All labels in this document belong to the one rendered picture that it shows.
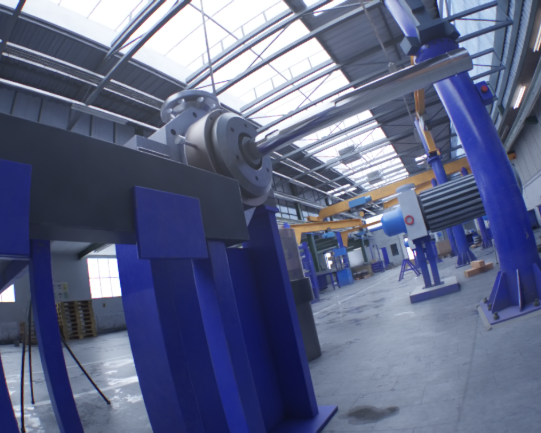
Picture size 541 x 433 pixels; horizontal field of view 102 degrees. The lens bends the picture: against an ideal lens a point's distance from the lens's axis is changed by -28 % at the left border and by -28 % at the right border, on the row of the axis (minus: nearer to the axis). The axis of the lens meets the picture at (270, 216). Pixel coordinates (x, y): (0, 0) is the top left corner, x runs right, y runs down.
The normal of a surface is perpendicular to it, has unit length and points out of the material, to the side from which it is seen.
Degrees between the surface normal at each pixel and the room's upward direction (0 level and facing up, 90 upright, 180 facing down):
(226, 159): 104
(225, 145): 95
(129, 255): 90
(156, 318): 90
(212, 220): 90
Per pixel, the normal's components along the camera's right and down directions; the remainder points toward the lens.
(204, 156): -0.45, 0.14
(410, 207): -0.54, -0.09
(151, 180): 0.83, -0.30
